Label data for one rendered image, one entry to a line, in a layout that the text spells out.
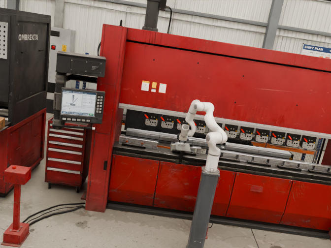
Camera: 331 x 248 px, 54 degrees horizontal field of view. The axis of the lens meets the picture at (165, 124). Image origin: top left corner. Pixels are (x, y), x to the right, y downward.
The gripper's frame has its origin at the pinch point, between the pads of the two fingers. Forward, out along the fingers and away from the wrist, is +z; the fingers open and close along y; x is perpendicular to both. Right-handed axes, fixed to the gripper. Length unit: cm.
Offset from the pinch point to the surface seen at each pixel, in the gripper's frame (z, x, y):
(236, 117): -21, -34, -61
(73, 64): -92, -13, 126
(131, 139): 13, 1, 64
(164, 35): -90, -82, 40
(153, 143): 15.6, 0.3, 34.7
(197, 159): 15.4, 12.2, -22.5
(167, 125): -5.9, -15.8, 21.5
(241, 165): 17, 10, -78
